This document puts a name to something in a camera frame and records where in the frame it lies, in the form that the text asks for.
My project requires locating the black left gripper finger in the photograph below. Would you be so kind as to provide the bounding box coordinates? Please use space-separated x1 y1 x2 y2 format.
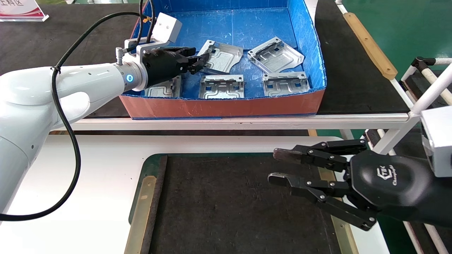
187 53 210 74
175 47 196 58

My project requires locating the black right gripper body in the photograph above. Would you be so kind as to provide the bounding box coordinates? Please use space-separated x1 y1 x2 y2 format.
348 150 452 228

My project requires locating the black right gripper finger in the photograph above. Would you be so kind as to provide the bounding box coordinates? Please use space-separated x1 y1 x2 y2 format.
273 139 368 172
267 172 377 231

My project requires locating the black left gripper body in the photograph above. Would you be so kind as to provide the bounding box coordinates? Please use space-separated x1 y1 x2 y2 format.
142 47 189 89

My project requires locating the silver metal bracket plate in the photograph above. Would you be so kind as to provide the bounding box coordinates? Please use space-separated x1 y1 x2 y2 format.
196 40 244 74
247 37 305 74
145 75 183 98
261 72 311 97
199 74 245 99

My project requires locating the blue corrugated plastic box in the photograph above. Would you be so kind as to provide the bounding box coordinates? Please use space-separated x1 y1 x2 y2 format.
117 0 327 120

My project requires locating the brass mat edge strip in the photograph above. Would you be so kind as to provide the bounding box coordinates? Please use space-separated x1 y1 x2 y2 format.
124 175 157 254
315 166 359 254

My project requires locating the small black work mat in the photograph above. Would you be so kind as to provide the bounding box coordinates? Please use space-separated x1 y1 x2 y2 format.
148 155 341 254

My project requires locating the tan wooden edge strip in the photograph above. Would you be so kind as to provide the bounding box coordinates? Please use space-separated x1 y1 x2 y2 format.
343 13 398 80

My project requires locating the black pipe connector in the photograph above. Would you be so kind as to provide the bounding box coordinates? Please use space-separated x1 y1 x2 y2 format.
411 56 437 73

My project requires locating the large black table mat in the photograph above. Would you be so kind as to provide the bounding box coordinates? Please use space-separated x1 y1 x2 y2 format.
0 0 410 119

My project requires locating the red white sign stand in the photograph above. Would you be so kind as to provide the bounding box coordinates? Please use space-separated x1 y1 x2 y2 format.
0 0 50 22

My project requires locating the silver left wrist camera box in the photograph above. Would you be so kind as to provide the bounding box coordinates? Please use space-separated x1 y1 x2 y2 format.
124 12 183 59

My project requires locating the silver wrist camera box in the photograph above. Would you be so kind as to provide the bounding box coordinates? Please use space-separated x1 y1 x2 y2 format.
124 12 183 59
420 106 452 178

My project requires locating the white table edge rail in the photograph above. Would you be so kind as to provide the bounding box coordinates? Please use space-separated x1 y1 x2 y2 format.
71 113 421 132

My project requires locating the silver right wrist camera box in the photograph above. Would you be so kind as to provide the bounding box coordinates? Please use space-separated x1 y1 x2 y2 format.
420 106 452 178

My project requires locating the long diagonal white frame pipe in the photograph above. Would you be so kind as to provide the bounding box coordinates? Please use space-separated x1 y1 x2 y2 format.
375 63 452 155

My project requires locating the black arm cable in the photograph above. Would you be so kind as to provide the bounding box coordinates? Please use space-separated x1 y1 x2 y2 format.
0 0 156 222

